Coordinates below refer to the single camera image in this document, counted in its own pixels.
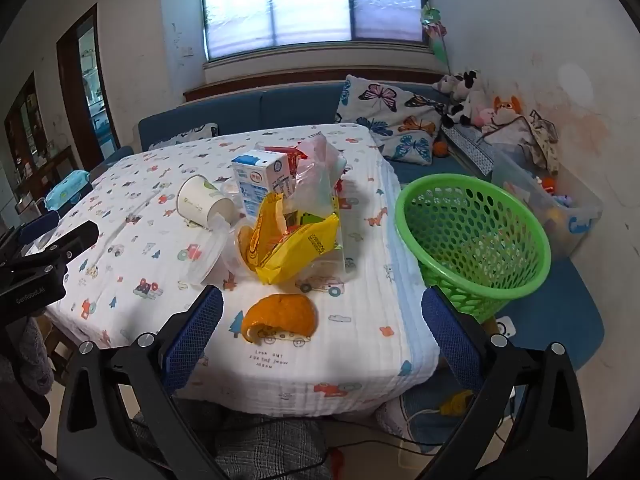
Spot blue sofa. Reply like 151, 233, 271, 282
90, 80, 606, 371

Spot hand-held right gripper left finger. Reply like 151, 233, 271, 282
57, 285, 224, 480

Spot white paper cup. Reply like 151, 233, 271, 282
176, 175, 238, 231

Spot clear plastic lid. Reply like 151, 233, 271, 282
187, 222, 241, 286

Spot brown wooden door frame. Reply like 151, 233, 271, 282
56, 4, 121, 173

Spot butterfly print pillow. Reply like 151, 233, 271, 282
335, 75, 448, 166

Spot large orange peel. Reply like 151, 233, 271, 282
241, 293, 318, 345

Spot blue white dotted cloth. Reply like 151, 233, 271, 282
442, 125, 496, 176

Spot white blue milk carton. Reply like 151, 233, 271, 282
231, 150, 296, 221

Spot black white cow plush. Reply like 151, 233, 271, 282
442, 70, 488, 128

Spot yellow power strip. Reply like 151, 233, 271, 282
439, 390, 473, 418

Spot grey plaid trousers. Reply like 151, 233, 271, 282
135, 400, 331, 480

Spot window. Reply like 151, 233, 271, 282
200, 0, 431, 63

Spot clear plastic bag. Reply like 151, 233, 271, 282
285, 132, 351, 273

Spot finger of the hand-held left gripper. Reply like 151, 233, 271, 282
20, 220, 99, 266
21, 211, 61, 246

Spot orange fox plush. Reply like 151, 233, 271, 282
492, 96, 525, 126

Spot yellow snack bag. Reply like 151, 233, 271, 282
247, 192, 341, 285

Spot green plastic mesh basket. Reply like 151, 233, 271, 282
395, 173, 552, 323

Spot blue wet wipes pack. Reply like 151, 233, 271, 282
44, 170, 92, 211

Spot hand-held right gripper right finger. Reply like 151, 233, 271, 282
421, 285, 588, 480

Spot person's left forearm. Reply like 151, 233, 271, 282
19, 314, 54, 397

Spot colourful pinwheel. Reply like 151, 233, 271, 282
420, 2, 458, 78

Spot beige patterned cloth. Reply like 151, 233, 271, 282
520, 110, 561, 173

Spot grey plush toy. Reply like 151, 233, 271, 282
432, 74, 463, 103

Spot clear plastic toy box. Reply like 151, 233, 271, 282
492, 150, 603, 261

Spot white vehicle-print blanket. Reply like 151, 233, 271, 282
47, 124, 441, 418

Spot wooden display cabinet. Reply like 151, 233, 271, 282
4, 72, 51, 201

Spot small patterned cushion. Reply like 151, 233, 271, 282
149, 122, 221, 151

